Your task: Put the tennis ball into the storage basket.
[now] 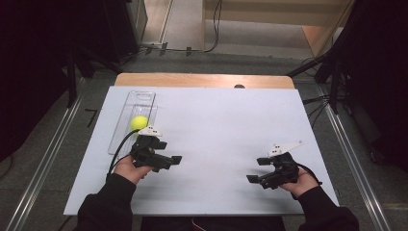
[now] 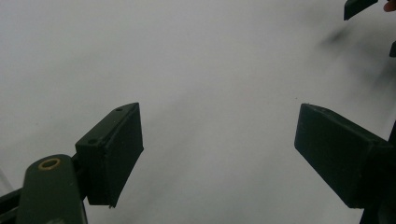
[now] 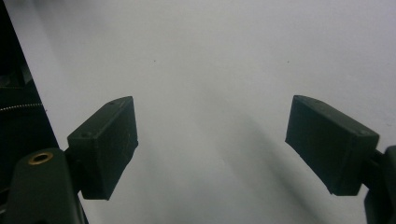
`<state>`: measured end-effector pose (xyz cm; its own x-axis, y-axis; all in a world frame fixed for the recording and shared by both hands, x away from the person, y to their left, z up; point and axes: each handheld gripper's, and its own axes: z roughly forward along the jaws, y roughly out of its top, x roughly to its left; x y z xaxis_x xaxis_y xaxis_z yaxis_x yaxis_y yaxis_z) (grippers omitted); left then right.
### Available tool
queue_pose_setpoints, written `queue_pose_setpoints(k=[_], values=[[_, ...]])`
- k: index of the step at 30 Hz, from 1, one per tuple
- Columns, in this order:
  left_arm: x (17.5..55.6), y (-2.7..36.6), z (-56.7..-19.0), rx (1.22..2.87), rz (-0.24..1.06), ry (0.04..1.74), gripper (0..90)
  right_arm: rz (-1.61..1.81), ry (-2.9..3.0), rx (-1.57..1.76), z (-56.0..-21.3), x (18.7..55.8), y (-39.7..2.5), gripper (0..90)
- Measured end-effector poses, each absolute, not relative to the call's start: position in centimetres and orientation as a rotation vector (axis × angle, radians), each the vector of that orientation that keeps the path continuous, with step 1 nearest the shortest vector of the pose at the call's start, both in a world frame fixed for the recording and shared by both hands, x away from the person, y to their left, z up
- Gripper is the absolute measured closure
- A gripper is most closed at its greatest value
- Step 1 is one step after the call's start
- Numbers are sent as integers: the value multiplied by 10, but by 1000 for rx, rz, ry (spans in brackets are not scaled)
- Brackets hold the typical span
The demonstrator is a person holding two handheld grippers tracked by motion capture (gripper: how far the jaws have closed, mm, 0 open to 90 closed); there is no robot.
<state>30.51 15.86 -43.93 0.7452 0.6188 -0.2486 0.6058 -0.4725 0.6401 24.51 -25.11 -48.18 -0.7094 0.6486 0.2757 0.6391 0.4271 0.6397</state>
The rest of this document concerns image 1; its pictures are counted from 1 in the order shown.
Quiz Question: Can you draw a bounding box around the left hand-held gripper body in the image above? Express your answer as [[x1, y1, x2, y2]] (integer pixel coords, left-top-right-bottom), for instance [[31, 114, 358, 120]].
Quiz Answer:
[[129, 125, 174, 173]]

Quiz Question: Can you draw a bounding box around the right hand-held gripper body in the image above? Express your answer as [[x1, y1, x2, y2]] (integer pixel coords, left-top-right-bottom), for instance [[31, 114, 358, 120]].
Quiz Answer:
[[258, 140, 304, 191]]

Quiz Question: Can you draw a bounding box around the yellow tennis ball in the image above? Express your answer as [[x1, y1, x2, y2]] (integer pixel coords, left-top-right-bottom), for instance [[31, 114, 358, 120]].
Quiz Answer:
[[129, 115, 150, 132]]

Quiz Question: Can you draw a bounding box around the clear plastic tray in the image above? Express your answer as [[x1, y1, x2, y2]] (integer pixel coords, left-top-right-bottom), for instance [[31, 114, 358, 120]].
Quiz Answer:
[[107, 90, 159, 156]]

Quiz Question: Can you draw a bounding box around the person's left hand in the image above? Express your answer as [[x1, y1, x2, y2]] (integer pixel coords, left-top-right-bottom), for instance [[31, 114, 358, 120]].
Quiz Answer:
[[114, 154, 154, 186]]

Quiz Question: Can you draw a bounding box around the person's right hand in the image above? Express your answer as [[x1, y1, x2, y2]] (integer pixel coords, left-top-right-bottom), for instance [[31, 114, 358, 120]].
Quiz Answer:
[[279, 167, 320, 198]]

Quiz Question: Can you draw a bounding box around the white board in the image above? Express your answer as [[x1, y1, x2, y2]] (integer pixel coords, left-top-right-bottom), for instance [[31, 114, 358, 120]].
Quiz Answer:
[[63, 86, 341, 217]]

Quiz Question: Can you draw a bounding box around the wooden table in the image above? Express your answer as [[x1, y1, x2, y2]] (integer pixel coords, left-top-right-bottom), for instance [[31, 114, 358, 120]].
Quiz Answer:
[[114, 72, 295, 90]]

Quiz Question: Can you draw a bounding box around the black metal stand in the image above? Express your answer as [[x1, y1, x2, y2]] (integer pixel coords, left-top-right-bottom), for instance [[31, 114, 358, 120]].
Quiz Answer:
[[286, 47, 343, 115], [64, 47, 123, 109]]

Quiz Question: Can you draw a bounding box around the dark cabinet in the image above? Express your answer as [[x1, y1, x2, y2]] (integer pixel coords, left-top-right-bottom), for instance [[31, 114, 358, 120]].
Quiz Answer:
[[104, 0, 149, 64]]

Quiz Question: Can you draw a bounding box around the black curtain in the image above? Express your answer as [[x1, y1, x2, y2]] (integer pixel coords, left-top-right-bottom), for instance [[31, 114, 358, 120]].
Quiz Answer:
[[333, 0, 408, 174], [0, 0, 129, 163]]

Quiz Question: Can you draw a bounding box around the light wooden furniture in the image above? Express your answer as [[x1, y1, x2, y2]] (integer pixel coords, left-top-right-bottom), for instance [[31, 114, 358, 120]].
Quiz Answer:
[[201, 0, 356, 59]]

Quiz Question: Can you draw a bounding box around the left hand-held gripper black cable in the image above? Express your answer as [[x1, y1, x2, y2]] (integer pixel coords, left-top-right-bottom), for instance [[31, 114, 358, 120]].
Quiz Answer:
[[106, 128, 140, 181]]

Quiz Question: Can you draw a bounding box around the hand-held gripper black cable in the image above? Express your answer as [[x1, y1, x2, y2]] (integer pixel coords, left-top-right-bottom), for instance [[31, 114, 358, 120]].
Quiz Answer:
[[106, 128, 140, 181], [296, 163, 323, 187]]

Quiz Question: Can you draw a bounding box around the right hand-held gripper black cable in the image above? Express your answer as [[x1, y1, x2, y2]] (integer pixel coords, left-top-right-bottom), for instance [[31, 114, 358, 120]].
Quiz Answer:
[[296, 163, 323, 187]]

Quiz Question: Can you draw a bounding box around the metal floor rail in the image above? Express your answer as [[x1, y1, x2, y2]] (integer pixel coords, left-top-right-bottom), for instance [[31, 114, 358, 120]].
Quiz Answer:
[[316, 85, 393, 231], [5, 94, 84, 231]]

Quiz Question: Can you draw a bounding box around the bundle of black cables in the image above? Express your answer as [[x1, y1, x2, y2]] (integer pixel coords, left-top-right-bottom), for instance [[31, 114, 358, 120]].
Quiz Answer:
[[301, 94, 332, 127]]

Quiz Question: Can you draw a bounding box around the black floor cable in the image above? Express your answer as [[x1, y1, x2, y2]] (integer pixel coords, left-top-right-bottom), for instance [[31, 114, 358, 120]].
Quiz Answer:
[[139, 0, 224, 55]]

